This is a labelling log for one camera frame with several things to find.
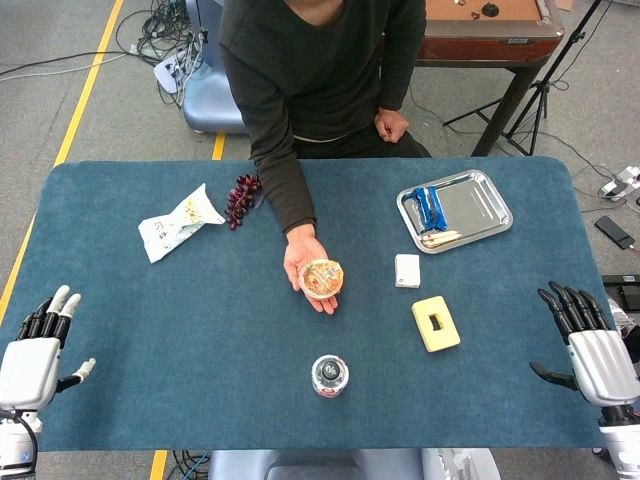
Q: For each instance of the person left hand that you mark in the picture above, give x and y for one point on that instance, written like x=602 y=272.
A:
x=392 y=125

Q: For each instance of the person right hand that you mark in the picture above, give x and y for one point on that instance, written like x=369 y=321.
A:
x=295 y=255

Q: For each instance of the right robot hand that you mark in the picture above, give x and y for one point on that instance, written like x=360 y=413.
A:
x=602 y=365

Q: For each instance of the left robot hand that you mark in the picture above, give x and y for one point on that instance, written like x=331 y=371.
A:
x=30 y=370

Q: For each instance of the orange jelly cup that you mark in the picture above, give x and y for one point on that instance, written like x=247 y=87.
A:
x=322 y=279

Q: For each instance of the person right forearm dark sleeve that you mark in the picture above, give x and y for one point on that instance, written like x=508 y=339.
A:
x=287 y=195

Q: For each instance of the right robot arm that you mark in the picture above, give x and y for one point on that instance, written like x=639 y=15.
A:
x=622 y=440

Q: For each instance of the person left forearm dark sleeve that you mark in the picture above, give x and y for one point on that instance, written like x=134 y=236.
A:
x=400 y=85

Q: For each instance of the dark red grape bunch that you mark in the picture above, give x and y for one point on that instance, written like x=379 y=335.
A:
x=240 y=200

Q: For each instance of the black floor box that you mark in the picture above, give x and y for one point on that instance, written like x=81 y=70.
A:
x=622 y=287

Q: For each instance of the person torso dark sweater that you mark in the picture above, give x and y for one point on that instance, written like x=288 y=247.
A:
x=320 y=70

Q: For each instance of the blue snack wrapper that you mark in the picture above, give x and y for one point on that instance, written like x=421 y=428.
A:
x=434 y=207

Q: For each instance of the small white box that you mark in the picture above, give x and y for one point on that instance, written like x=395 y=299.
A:
x=407 y=270

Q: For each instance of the silver metal tray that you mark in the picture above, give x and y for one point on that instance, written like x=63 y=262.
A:
x=475 y=207

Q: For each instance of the blue table cloth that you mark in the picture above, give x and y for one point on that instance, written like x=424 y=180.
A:
x=200 y=325

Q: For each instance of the beige wafer stick pack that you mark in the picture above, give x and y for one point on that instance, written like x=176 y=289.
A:
x=440 y=239

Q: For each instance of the clear bottle black cap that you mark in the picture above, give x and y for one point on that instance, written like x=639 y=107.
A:
x=330 y=375

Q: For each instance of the white snack bag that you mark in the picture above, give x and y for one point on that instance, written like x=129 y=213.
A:
x=172 y=227

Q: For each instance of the brown wooden game table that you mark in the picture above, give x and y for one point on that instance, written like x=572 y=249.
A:
x=490 y=45

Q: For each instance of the black flat phone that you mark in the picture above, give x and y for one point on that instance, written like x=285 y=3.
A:
x=615 y=232

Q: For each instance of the black tripod stand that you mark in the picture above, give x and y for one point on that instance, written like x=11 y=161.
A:
x=537 y=100

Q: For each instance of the black round knob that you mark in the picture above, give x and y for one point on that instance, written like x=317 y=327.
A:
x=491 y=8

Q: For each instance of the yellow sponge block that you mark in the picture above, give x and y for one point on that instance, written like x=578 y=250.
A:
x=442 y=337

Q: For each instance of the light blue machine base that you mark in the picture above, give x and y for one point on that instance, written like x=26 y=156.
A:
x=210 y=105

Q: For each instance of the white grey floor device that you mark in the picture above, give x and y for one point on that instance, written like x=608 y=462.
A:
x=622 y=182

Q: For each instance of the robot torso base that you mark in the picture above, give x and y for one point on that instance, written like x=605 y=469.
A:
x=350 y=465

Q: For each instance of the white power strip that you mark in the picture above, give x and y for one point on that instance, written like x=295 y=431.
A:
x=167 y=75

